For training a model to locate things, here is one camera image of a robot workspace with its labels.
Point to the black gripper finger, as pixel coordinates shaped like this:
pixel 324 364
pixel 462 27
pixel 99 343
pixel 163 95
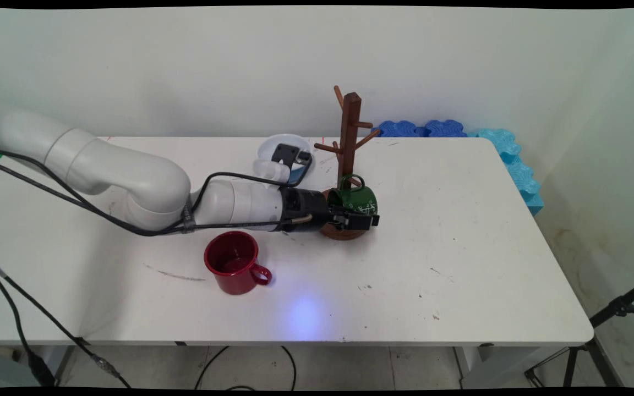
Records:
pixel 358 221

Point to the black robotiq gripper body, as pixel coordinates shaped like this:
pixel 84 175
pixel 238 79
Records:
pixel 305 210

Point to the green enamel mug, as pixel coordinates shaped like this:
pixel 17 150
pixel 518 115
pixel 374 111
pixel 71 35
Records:
pixel 358 199

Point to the white kinova robot arm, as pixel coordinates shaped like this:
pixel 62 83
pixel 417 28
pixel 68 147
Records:
pixel 146 181

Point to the blue and white bowl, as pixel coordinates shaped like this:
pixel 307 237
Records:
pixel 265 151

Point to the red enamel mug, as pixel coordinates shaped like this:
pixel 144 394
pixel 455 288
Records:
pixel 234 264

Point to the brown wooden mug tree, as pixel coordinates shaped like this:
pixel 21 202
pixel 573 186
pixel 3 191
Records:
pixel 351 126

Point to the dark blue foam tile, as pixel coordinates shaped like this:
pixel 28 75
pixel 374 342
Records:
pixel 445 128
pixel 399 129

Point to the light blue foam tile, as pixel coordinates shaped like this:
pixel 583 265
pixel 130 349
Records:
pixel 518 165

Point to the white table leg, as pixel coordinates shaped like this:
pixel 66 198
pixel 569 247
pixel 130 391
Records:
pixel 468 363

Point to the black tripod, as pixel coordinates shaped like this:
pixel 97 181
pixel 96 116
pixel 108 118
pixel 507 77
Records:
pixel 597 341

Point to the grey table leg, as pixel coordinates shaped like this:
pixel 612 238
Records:
pixel 65 360

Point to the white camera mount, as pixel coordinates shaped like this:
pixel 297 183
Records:
pixel 270 170

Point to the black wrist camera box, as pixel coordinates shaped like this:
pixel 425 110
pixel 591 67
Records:
pixel 287 154

